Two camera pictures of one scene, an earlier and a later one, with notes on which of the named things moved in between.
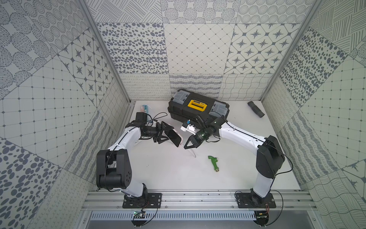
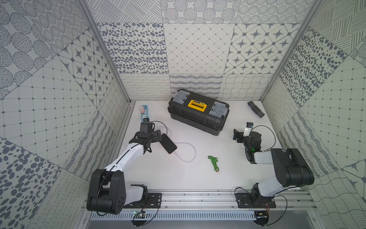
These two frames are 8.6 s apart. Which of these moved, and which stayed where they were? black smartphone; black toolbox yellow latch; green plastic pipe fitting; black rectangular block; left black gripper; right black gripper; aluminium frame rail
Moved: black smartphone; left black gripper; right black gripper
Stayed: black toolbox yellow latch; green plastic pipe fitting; aluminium frame rail; black rectangular block
